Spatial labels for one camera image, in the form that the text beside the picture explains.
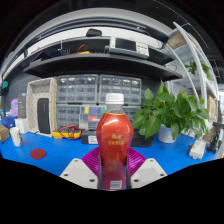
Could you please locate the white shelf unit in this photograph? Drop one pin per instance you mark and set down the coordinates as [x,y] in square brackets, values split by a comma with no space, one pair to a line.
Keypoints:
[196,66]

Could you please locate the beige dotted storage basket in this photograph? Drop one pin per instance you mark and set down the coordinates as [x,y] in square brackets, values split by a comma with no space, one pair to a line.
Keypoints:
[31,106]

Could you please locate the clear organizer box coloured parts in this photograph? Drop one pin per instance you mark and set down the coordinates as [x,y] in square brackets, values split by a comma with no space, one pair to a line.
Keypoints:
[88,116]

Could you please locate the red drink bottle white cap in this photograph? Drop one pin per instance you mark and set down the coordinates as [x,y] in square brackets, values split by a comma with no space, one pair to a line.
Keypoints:
[113,133]

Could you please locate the black rounded device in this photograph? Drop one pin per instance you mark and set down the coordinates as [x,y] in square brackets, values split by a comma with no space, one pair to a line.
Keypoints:
[94,32]

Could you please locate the plain black box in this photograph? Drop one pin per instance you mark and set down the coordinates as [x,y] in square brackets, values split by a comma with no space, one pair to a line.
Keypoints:
[143,141]

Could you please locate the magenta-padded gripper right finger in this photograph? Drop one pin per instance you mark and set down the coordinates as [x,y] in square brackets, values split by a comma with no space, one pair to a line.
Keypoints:
[148,171]

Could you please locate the black workbench shelf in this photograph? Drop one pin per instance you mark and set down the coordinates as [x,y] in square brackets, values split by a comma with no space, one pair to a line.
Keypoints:
[100,65]

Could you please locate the white power adapter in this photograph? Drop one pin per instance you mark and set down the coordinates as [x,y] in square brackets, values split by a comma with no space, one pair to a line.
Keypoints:
[196,149]

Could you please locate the black box white label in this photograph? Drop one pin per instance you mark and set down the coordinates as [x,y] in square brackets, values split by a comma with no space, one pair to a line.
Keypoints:
[89,138]

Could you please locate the yellow meter with red leads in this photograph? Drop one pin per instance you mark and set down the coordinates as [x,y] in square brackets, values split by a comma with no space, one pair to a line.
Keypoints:
[82,51]

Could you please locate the dark grey flat box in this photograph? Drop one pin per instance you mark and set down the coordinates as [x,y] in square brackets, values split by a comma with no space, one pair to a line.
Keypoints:
[22,105]

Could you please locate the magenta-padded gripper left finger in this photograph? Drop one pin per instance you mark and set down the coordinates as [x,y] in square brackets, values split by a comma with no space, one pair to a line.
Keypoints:
[78,171]

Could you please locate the grey oscilloscope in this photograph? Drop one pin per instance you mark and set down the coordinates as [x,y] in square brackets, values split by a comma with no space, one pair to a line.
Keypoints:
[128,46]

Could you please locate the green potted plant white pot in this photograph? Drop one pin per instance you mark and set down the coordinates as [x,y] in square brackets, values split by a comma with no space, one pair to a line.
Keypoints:
[166,113]

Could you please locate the brown cardboard box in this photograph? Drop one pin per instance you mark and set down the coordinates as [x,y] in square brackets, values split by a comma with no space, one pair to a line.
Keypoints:
[3,133]

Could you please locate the flat round red coaster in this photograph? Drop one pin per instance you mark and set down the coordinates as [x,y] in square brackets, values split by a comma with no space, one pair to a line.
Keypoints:
[38,153]

